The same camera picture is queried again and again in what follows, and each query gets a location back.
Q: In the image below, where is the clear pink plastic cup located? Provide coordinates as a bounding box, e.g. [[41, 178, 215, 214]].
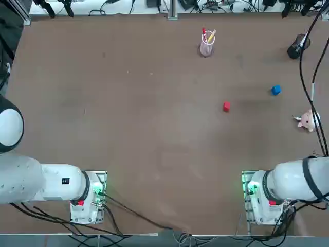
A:
[[199, 32, 216, 58]]

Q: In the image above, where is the pink plush pig toy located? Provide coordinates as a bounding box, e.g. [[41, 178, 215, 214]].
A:
[[292, 108, 321, 133]]

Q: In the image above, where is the black pen cup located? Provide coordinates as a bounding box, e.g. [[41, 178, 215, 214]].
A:
[[287, 33, 311, 60]]

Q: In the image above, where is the black stand leg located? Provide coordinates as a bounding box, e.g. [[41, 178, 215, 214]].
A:
[[58, 0, 75, 17], [300, 0, 318, 17], [281, 0, 293, 19], [34, 0, 56, 19]]

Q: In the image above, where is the white marker with blue cap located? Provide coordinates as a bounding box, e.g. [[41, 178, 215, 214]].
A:
[[296, 34, 308, 53]]

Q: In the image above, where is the black cable across table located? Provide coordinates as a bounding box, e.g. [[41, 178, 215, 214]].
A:
[[104, 193, 176, 230]]

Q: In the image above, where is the aluminium camera post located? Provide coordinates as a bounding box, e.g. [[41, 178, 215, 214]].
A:
[[167, 0, 178, 20]]

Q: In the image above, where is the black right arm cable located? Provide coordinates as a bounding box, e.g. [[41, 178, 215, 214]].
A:
[[299, 0, 329, 157]]

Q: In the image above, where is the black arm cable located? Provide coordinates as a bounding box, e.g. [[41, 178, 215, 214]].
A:
[[299, 0, 329, 157], [9, 202, 124, 237]]

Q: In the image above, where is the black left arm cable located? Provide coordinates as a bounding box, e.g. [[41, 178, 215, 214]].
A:
[[9, 202, 124, 237]]

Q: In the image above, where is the aluminium frame rail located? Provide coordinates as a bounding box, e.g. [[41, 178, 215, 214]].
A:
[[14, 0, 32, 26]]

